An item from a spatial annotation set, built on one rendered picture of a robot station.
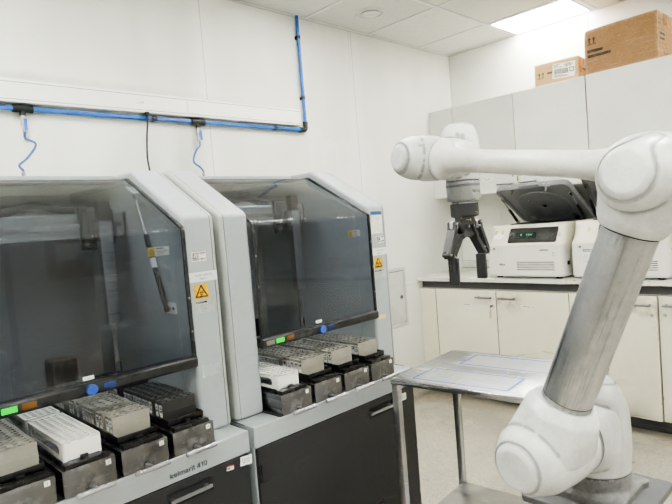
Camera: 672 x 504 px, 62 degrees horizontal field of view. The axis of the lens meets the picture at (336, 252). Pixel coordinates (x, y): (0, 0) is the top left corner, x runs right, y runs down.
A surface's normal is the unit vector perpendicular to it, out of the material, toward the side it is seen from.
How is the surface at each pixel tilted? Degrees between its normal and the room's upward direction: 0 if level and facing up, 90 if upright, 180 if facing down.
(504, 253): 90
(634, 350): 90
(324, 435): 90
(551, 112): 90
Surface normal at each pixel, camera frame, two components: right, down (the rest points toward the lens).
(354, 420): 0.70, -0.02
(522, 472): -0.80, 0.19
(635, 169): -0.77, 0.00
